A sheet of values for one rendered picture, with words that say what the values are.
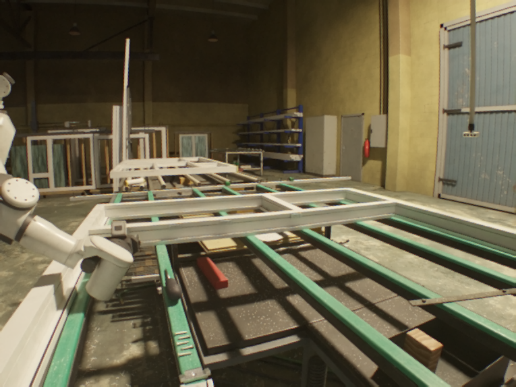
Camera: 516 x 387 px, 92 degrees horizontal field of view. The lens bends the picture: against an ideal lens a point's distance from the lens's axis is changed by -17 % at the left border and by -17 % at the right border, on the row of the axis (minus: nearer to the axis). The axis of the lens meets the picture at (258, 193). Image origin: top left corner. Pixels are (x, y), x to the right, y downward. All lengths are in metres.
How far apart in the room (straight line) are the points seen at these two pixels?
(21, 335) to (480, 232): 1.37
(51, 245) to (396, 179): 7.72
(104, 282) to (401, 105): 7.75
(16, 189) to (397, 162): 7.74
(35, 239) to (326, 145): 9.85
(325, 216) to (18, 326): 1.12
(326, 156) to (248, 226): 9.14
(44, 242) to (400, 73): 7.95
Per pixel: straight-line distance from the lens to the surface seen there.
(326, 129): 10.23
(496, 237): 1.29
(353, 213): 1.41
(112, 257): 0.71
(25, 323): 0.62
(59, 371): 0.60
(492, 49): 7.27
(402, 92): 8.10
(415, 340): 0.90
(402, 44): 8.38
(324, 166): 10.23
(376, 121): 8.77
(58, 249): 0.71
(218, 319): 1.15
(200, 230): 1.12
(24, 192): 0.73
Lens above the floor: 1.23
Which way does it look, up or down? 10 degrees down
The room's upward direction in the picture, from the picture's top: straight up
